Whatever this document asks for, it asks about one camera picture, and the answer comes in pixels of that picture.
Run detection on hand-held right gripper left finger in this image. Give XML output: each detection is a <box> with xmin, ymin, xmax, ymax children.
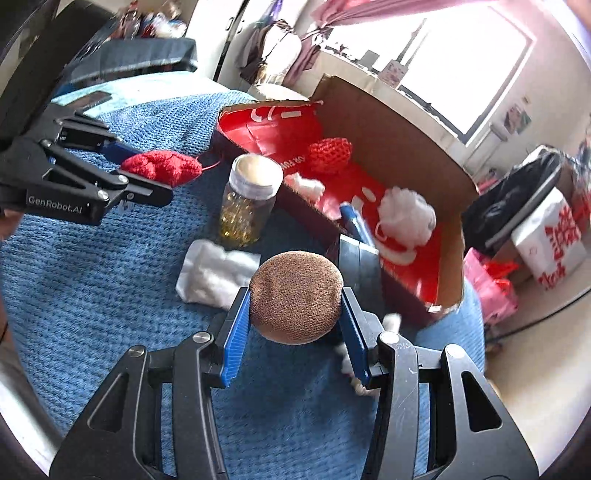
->
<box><xmin>50</xmin><ymin>287</ymin><xmax>252</xmax><ymax>480</ymax></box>

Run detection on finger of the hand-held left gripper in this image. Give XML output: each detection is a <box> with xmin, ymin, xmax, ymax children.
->
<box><xmin>41</xmin><ymin>140</ymin><xmax>175</xmax><ymax>208</ymax></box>
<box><xmin>51</xmin><ymin>104</ymin><xmax>141</xmax><ymax>160</ymax></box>

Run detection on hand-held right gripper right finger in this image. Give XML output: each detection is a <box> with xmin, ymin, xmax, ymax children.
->
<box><xmin>338</xmin><ymin>286</ymin><xmax>540</xmax><ymax>480</ymax></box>

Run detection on red fluffy cloth with label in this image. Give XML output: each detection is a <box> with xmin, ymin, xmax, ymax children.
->
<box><xmin>120</xmin><ymin>150</ymin><xmax>204</xmax><ymax>188</ymax></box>

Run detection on cream crochet scrunchie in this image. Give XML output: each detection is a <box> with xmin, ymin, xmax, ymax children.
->
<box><xmin>335</xmin><ymin>313</ymin><xmax>402</xmax><ymax>398</ymax></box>

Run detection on white cloth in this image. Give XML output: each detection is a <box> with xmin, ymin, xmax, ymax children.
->
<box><xmin>175</xmin><ymin>239</ymin><xmax>262</xmax><ymax>311</ymax></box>

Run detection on beige round puff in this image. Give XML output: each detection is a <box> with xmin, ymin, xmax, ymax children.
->
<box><xmin>249</xmin><ymin>250</ymin><xmax>345</xmax><ymax>344</ymax></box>

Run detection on blue tissue pack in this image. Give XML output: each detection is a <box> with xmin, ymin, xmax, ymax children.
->
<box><xmin>339</xmin><ymin>204</ymin><xmax>372</xmax><ymax>247</ymax></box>

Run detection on white mesh bath loofah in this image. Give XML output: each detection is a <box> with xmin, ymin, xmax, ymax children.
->
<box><xmin>372</xmin><ymin>186</ymin><xmax>437</xmax><ymax>266</ymax></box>

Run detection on white fluffy scrunchie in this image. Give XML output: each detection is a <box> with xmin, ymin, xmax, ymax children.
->
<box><xmin>284</xmin><ymin>173</ymin><xmax>326</xmax><ymax>201</ymax></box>

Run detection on red mesh knit scrubber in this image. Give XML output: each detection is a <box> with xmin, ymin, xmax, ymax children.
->
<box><xmin>307</xmin><ymin>137</ymin><xmax>354</xmax><ymax>174</ymax></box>

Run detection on cardboard box red inside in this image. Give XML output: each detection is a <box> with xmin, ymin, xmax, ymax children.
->
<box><xmin>217</xmin><ymin>74</ymin><xmax>481</xmax><ymax>330</ymax></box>

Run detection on black small box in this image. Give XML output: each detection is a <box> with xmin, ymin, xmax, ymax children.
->
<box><xmin>336</xmin><ymin>233</ymin><xmax>385</xmax><ymax>319</ymax></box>

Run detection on light blue bed sheet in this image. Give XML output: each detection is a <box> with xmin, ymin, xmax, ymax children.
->
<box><xmin>51</xmin><ymin>78</ymin><xmax>218</xmax><ymax>121</ymax></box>

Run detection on blue knit blanket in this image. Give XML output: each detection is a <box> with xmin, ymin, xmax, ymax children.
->
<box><xmin>0</xmin><ymin>78</ymin><xmax>485</xmax><ymax>480</ymax></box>

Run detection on clear jar with gold beads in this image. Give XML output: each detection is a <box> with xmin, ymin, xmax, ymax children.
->
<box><xmin>218</xmin><ymin>154</ymin><xmax>284</xmax><ymax>247</ymax></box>

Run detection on cluster of small bottles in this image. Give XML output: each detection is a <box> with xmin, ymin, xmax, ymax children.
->
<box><xmin>117</xmin><ymin>0</ymin><xmax>190</xmax><ymax>40</ymax></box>

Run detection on pink plastic bag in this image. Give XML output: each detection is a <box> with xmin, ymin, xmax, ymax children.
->
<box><xmin>463</xmin><ymin>248</ymin><xmax>519</xmax><ymax>326</ymax></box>

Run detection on white wardrobe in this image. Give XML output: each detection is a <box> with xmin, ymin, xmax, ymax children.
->
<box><xmin>185</xmin><ymin>0</ymin><xmax>259</xmax><ymax>88</ymax></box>

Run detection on red plastic bag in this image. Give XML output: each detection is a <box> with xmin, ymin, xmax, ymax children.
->
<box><xmin>482</xmin><ymin>261</ymin><xmax>520</xmax><ymax>287</ymax></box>

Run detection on black metal clothes rack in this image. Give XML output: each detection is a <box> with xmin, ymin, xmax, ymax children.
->
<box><xmin>485</xmin><ymin>277</ymin><xmax>591</xmax><ymax>342</ymax></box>

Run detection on cream quilted bag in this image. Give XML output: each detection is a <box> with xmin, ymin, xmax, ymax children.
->
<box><xmin>249</xmin><ymin>21</ymin><xmax>303</xmax><ymax>88</ymax></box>

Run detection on dark hanging clothes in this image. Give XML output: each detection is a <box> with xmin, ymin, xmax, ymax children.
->
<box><xmin>462</xmin><ymin>145</ymin><xmax>566</xmax><ymax>252</ymax></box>

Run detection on pink curtain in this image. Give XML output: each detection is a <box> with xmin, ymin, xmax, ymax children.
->
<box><xmin>284</xmin><ymin>0</ymin><xmax>370</xmax><ymax>90</ymax></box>

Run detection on white paper bag red print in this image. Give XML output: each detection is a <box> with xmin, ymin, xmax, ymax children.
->
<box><xmin>510</xmin><ymin>187</ymin><xmax>588</xmax><ymax>292</ymax></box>

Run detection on pink printed card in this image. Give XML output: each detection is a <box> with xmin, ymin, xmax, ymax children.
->
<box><xmin>383</xmin><ymin>60</ymin><xmax>409</xmax><ymax>88</ymax></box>

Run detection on bright window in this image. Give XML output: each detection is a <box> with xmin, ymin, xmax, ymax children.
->
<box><xmin>323</xmin><ymin>4</ymin><xmax>532</xmax><ymax>139</ymax></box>

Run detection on wall poster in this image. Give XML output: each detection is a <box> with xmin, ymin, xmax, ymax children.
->
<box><xmin>503</xmin><ymin>104</ymin><xmax>532</xmax><ymax>134</ymax></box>

